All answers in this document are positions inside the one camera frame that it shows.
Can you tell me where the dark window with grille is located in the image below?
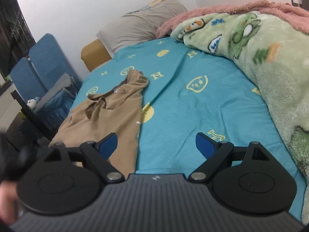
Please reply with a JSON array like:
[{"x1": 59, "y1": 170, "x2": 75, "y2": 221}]
[{"x1": 0, "y1": 0, "x2": 37, "y2": 78}]

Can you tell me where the blue covered chair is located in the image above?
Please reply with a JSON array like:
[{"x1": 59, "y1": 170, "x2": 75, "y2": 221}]
[
  {"x1": 29, "y1": 33, "x2": 84, "y2": 132},
  {"x1": 10, "y1": 57, "x2": 48, "y2": 105}
]

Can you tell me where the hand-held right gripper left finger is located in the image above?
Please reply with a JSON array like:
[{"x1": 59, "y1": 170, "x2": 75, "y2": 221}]
[{"x1": 42, "y1": 133, "x2": 125, "y2": 183}]

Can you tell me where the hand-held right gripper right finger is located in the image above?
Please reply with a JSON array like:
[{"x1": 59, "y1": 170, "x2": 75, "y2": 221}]
[{"x1": 188, "y1": 132, "x2": 271, "y2": 183}]

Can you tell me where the pink fluffy blanket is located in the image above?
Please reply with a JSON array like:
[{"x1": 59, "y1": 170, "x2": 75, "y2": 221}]
[{"x1": 156, "y1": 0, "x2": 309, "y2": 39}]

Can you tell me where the green cartoon print blanket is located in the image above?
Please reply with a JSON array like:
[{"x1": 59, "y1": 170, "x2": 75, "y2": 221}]
[{"x1": 170, "y1": 11, "x2": 309, "y2": 182}]

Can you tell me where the white desk with black leg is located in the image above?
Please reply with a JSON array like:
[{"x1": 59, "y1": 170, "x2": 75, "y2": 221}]
[{"x1": 0, "y1": 80, "x2": 58, "y2": 151}]

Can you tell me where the grey pillow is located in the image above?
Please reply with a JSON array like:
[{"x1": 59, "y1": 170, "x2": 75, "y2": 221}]
[{"x1": 97, "y1": 0, "x2": 188, "y2": 59}]

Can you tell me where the small white blue plush toy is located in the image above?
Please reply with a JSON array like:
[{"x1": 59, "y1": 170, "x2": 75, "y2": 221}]
[{"x1": 27, "y1": 97, "x2": 40, "y2": 110}]

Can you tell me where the grey seat cushion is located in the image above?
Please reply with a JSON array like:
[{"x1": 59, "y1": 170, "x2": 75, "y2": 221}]
[{"x1": 36, "y1": 73, "x2": 76, "y2": 110}]

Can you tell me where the tan printed t-shirt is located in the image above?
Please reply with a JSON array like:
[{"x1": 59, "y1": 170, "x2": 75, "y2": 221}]
[{"x1": 48, "y1": 70, "x2": 149, "y2": 175}]

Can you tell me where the person's left forearm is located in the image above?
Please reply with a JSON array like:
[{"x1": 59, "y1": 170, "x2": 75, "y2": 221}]
[{"x1": 0, "y1": 183, "x2": 19, "y2": 226}]

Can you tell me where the teal smiley print bed sheet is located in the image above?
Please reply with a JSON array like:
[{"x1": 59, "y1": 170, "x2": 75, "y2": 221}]
[{"x1": 49, "y1": 37, "x2": 307, "y2": 223}]

